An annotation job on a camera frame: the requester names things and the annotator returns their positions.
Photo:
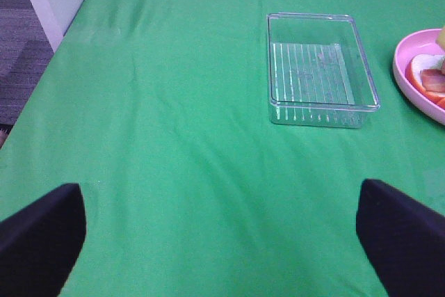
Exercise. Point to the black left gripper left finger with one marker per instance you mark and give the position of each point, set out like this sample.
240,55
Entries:
41,243

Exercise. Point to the left clear plastic container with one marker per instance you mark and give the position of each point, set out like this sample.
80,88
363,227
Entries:
318,72

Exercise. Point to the bacon strip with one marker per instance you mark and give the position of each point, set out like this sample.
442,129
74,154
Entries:
432,80

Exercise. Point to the toast bread slice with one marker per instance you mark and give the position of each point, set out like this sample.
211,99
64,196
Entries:
422,62

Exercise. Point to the yellow cheese slice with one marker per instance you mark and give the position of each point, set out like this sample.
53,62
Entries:
441,38

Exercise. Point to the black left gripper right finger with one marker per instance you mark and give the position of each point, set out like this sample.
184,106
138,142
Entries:
403,240

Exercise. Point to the green tablecloth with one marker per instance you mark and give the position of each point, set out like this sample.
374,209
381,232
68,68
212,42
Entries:
159,110

